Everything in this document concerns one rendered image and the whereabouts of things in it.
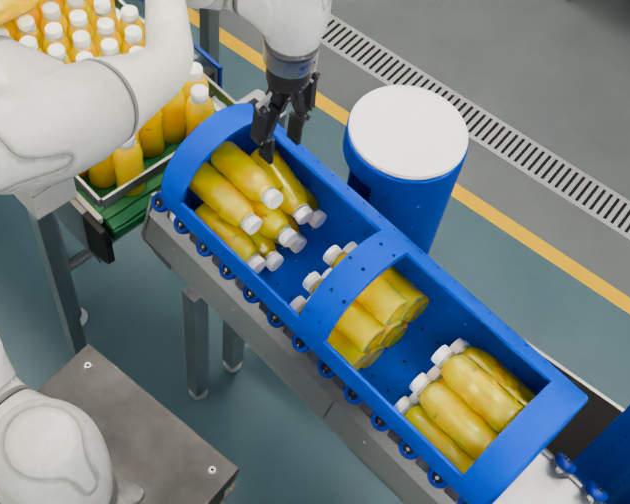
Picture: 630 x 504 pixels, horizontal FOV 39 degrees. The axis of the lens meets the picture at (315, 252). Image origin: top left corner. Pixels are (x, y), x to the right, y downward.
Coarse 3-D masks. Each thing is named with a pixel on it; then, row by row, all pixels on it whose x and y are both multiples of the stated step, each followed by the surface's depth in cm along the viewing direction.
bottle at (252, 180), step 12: (228, 144) 181; (216, 156) 181; (228, 156) 179; (240, 156) 179; (216, 168) 182; (228, 168) 179; (240, 168) 177; (252, 168) 177; (228, 180) 181; (240, 180) 177; (252, 180) 175; (264, 180) 175; (252, 192) 176; (264, 192) 175
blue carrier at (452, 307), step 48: (192, 144) 172; (240, 144) 188; (288, 144) 174; (192, 192) 187; (336, 192) 169; (336, 240) 189; (384, 240) 163; (288, 288) 186; (336, 288) 158; (432, 288) 177; (432, 336) 180; (480, 336) 173; (384, 384) 176; (528, 384) 170; (528, 432) 145; (480, 480) 148
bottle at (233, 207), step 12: (204, 168) 180; (192, 180) 180; (204, 180) 179; (216, 180) 178; (204, 192) 178; (216, 192) 177; (228, 192) 177; (240, 192) 179; (216, 204) 177; (228, 204) 176; (240, 204) 176; (228, 216) 176; (240, 216) 176
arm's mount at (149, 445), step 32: (96, 352) 159; (64, 384) 155; (96, 384) 156; (128, 384) 157; (96, 416) 153; (128, 416) 153; (160, 416) 154; (128, 448) 150; (160, 448) 151; (192, 448) 152; (160, 480) 148; (192, 480) 149; (224, 480) 149
